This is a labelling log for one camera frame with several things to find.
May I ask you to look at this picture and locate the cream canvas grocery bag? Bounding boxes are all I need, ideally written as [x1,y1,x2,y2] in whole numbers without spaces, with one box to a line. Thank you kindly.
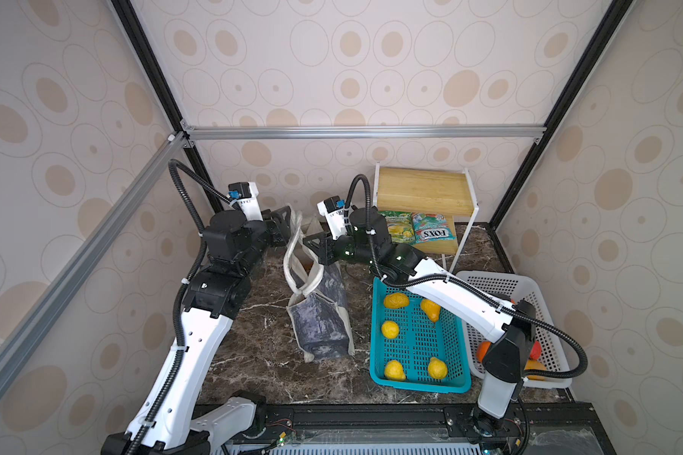
[283,212,355,362]

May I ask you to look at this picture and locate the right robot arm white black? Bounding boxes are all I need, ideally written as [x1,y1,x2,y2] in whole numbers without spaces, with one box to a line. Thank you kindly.
[304,197,535,419]

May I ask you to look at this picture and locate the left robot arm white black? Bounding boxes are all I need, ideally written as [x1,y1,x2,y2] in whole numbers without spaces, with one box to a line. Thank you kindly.
[101,207,293,454]

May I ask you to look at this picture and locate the green lemon candy bag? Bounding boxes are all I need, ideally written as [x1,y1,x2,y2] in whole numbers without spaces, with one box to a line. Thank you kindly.
[379,210,415,245]

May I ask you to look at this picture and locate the teal Fox's candy bag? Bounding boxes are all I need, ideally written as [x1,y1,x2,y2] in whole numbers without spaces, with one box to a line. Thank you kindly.
[412,212,455,244]

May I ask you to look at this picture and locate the yellow lemon upper left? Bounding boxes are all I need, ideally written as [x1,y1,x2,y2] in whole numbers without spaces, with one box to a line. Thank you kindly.
[383,292,410,310]

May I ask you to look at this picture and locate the yellow lemon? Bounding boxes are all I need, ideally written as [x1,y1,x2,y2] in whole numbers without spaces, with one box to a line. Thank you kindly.
[383,360,406,381]
[383,292,410,310]
[381,320,400,339]
[428,358,449,380]

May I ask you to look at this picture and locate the yellow lemon middle left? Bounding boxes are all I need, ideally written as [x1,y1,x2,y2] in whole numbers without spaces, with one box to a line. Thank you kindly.
[381,320,400,339]

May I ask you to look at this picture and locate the yellow pear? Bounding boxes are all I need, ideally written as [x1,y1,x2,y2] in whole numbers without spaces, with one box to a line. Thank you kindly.
[420,299,441,322]

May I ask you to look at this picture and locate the teal plastic basket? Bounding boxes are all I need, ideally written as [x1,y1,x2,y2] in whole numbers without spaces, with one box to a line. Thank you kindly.
[370,280,472,394]

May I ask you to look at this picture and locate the silver aluminium crossbar back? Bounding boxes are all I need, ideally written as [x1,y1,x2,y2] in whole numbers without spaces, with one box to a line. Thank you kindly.
[186,124,546,141]

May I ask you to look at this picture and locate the silver aluminium crossbar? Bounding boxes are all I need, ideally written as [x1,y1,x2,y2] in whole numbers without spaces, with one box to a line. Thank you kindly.
[186,124,546,141]
[0,131,189,400]

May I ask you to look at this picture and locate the yellow lemon bottom left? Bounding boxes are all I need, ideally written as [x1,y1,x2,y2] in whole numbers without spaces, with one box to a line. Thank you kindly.
[383,360,406,381]

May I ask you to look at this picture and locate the yellow lemon bottom right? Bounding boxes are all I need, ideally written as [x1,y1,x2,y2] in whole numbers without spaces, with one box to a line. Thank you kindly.
[428,358,449,380]

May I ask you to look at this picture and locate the white plastic basket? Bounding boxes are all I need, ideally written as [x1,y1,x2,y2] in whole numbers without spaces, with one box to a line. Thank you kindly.
[456,271,570,379]

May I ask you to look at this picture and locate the orange bell pepper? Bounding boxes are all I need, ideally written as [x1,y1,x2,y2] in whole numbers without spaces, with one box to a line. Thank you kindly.
[476,341,491,363]

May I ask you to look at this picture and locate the red tomato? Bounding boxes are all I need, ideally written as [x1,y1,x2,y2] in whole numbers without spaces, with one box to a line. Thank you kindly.
[529,340,543,362]

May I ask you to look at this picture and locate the yellow orange mango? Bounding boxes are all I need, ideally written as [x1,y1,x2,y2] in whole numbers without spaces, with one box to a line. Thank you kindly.
[525,359,548,381]

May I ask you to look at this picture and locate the silver aluminium crossbar left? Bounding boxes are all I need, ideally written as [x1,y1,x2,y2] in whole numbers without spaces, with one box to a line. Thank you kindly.
[0,131,189,400]

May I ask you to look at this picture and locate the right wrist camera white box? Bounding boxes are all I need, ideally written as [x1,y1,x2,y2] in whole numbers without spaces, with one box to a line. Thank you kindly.
[317,195,348,240]

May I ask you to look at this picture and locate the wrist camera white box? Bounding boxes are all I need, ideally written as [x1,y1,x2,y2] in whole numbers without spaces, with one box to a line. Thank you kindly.
[228,182,263,221]
[317,195,348,240]

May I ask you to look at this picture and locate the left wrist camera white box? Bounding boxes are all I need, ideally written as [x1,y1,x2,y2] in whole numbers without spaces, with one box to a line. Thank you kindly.
[228,182,263,221]

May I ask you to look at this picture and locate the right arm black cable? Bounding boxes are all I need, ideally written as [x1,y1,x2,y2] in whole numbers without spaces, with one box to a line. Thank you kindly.
[345,173,589,380]

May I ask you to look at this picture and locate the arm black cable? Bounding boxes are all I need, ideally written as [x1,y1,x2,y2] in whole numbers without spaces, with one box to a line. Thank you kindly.
[345,173,589,380]
[123,158,233,455]

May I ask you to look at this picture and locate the white wire wooden shelf rack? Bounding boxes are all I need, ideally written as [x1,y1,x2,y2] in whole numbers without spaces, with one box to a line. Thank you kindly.
[373,164,479,272]

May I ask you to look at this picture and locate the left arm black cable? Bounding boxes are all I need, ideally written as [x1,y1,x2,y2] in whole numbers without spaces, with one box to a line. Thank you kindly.
[123,158,233,455]

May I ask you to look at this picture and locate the black corner frame post left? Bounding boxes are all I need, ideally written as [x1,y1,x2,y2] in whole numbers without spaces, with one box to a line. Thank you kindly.
[108,0,224,212]

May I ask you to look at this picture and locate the black corner frame post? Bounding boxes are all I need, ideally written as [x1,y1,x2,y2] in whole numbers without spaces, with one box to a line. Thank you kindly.
[108,0,224,212]
[488,0,635,233]

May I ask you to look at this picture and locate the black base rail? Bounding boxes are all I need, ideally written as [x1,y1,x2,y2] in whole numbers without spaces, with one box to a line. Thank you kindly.
[220,402,615,454]

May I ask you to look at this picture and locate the black corner frame post right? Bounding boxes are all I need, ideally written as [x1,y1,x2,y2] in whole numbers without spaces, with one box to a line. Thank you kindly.
[488,0,635,233]

